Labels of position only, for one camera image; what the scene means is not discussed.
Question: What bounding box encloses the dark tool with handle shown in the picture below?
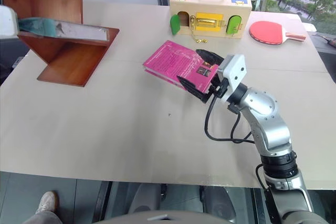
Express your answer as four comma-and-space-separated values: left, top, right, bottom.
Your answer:
314, 32, 336, 49

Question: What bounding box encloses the grey trouser leg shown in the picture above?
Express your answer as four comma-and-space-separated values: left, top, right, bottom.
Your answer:
22, 210, 64, 224

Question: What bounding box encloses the teal and grey book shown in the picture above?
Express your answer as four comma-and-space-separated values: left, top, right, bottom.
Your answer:
16, 17, 110, 42

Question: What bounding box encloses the white boxy object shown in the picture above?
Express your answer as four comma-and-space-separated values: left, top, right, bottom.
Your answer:
0, 5, 19, 39

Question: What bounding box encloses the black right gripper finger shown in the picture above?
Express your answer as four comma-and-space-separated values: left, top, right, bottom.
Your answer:
176, 76, 211, 104
195, 48, 226, 67

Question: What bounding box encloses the beige shoe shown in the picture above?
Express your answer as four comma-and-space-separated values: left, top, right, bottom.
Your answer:
35, 190, 60, 216

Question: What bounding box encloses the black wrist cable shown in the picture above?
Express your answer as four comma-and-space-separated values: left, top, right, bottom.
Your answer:
204, 94, 257, 145

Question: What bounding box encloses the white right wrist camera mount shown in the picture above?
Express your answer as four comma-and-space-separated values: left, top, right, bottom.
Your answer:
215, 54, 248, 104

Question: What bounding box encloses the gold chain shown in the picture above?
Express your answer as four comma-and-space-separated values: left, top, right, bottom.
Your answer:
192, 15, 208, 44

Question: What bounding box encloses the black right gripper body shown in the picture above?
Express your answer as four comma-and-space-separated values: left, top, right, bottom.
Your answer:
207, 72, 229, 102

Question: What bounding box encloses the reddish-brown wooden zigzag bookshelf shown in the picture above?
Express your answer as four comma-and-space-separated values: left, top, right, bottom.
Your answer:
0, 0, 120, 88

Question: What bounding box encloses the red table tennis paddle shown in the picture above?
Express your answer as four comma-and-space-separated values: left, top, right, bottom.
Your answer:
248, 20, 307, 45

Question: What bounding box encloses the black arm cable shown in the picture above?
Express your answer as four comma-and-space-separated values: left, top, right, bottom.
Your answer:
255, 163, 280, 224

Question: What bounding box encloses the pink magenta book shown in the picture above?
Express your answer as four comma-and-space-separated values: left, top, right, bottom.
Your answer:
142, 40, 220, 95

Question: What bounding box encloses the wooden latch box with handle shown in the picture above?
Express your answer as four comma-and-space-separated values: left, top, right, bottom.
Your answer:
169, 0, 253, 41

